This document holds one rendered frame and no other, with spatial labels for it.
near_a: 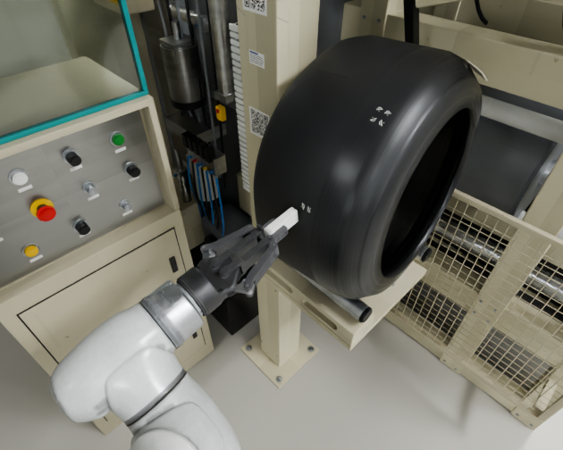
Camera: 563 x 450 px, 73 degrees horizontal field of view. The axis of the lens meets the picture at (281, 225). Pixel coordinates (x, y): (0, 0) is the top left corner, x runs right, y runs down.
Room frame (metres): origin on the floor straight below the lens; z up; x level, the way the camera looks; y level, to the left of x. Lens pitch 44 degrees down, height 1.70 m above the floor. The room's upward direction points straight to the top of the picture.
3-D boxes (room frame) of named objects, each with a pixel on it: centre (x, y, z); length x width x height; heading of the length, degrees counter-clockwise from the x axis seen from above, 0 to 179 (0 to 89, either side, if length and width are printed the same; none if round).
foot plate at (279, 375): (0.91, 0.01, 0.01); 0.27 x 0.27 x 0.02; 44
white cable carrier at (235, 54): (0.95, 0.09, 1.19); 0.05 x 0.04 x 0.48; 134
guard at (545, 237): (0.81, -0.58, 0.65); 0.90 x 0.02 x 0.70; 44
